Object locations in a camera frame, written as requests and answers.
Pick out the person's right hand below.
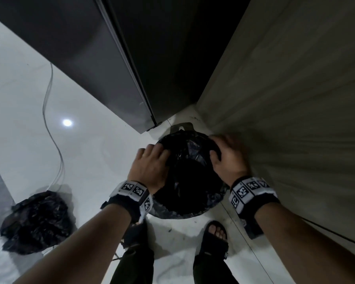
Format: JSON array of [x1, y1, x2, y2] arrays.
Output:
[[209, 134, 252, 187]]

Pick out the person's left hand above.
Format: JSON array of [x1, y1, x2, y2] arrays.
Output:
[[127, 144, 171, 195]]

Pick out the black trash bag liner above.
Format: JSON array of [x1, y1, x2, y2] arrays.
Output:
[[149, 130, 230, 220]]

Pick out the person's right forearm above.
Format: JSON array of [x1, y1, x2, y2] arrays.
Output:
[[254, 202, 355, 284]]

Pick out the person's left forearm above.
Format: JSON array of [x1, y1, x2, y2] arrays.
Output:
[[14, 203, 132, 284]]

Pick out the black marker wristband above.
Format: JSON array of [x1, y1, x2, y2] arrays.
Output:
[[100, 180, 154, 224], [228, 176, 281, 240]]

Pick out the black sandal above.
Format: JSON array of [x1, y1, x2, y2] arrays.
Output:
[[195, 220, 229, 261], [121, 221, 149, 249]]

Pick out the beige wooden cabinet panel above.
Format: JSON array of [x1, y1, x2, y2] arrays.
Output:
[[196, 0, 355, 261]]

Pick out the person's black trousers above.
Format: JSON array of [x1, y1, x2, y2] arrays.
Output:
[[110, 245, 241, 284]]

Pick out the dark grey refrigerator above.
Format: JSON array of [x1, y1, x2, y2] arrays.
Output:
[[0, 0, 252, 134]]

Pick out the full black garbage bag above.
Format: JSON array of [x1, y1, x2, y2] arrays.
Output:
[[0, 190, 73, 255]]

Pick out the thin grey cable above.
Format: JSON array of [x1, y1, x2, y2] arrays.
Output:
[[42, 63, 66, 192]]

